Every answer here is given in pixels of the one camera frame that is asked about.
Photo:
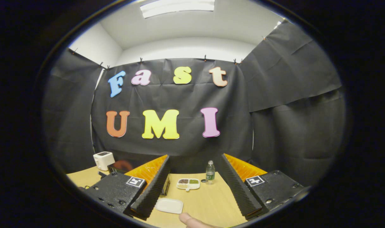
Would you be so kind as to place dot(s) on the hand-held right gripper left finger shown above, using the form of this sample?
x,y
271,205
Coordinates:
x,y
154,190

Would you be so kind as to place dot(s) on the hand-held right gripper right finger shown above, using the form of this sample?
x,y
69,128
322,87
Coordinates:
x,y
238,190

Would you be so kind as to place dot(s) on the white divided dish of beans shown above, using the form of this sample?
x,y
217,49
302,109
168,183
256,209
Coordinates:
x,y
188,184

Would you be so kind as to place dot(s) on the black electric oven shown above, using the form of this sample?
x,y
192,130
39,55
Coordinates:
x,y
119,166

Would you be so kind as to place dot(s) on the white rectangular plate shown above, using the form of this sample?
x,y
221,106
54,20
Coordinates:
x,y
169,205

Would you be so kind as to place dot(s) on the green label plastic bottle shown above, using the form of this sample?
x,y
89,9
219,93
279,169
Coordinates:
x,y
210,173

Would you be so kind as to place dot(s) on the black backdrop cloth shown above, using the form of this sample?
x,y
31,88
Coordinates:
x,y
179,145

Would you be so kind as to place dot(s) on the white toaster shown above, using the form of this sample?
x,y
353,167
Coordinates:
x,y
103,160

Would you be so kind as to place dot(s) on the large ceiling light panel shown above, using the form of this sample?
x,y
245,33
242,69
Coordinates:
x,y
178,8

